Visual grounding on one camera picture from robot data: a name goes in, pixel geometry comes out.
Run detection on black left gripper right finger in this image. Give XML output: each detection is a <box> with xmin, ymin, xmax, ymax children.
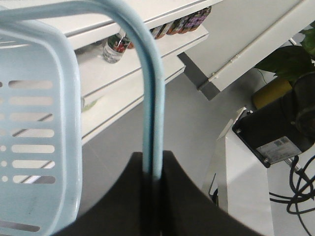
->
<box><xmin>160</xmin><ymin>150</ymin><xmax>259</xmax><ymax>236</ymax></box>

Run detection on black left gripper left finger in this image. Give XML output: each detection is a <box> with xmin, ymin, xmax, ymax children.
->
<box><xmin>55</xmin><ymin>152</ymin><xmax>142</xmax><ymax>236</ymax></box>

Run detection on light blue plastic basket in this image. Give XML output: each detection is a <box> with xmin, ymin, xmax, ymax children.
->
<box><xmin>0</xmin><ymin>0</ymin><xmax>165</xmax><ymax>236</ymax></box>

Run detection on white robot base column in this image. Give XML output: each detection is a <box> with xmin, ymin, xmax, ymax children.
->
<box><xmin>202</xmin><ymin>107</ymin><xmax>275</xmax><ymax>236</ymax></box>

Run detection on black robot shoulder motor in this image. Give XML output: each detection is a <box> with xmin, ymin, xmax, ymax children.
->
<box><xmin>232</xmin><ymin>72</ymin><xmax>315</xmax><ymax>168</ymax></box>

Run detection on white store shelving unit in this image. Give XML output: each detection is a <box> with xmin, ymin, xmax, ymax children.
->
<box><xmin>36</xmin><ymin>0</ymin><xmax>223</xmax><ymax>146</ymax></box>

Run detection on gold plant pot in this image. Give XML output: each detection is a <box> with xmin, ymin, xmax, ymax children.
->
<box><xmin>252</xmin><ymin>77</ymin><xmax>292</xmax><ymax>109</ymax></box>

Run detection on clear water bottle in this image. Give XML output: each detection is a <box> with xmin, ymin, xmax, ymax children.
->
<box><xmin>103</xmin><ymin>29</ymin><xmax>130</xmax><ymax>63</ymax></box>

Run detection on green potted plant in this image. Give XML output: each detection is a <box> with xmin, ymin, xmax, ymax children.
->
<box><xmin>254</xmin><ymin>22</ymin><xmax>315</xmax><ymax>85</ymax></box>

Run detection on dark juice bottles row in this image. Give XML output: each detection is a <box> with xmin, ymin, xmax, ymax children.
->
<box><xmin>150</xmin><ymin>6</ymin><xmax>212</xmax><ymax>39</ymax></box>

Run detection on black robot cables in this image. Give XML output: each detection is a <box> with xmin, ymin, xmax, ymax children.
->
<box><xmin>269</xmin><ymin>154</ymin><xmax>315</xmax><ymax>236</ymax></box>

